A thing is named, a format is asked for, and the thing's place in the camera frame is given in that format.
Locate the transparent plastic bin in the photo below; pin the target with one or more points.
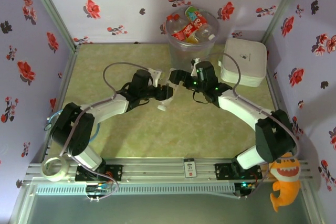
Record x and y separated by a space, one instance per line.
181 53

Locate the orange plush shark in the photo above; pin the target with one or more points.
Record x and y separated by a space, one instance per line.
284 182

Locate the small circuit board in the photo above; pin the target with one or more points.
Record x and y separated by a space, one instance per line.
98 189

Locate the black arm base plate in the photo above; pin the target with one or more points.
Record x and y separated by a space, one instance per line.
113 172
225 171

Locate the aluminium side rail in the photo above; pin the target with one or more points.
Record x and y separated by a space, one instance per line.
272 87
65 77

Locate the circuit board green light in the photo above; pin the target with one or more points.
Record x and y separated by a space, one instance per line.
245 185

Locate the white tape roll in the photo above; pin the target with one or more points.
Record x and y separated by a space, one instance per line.
55 179

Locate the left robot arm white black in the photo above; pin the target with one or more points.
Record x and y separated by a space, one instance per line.
105 110

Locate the aluminium corner post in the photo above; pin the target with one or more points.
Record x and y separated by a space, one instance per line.
53 11
283 7

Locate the clear bottle white label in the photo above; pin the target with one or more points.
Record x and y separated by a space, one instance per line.
162 107

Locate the white zip case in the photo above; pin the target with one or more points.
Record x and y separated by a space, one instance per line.
246 53

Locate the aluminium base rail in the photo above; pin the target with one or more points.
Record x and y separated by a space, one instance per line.
152 171

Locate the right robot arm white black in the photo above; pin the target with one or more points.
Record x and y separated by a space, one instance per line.
241 106

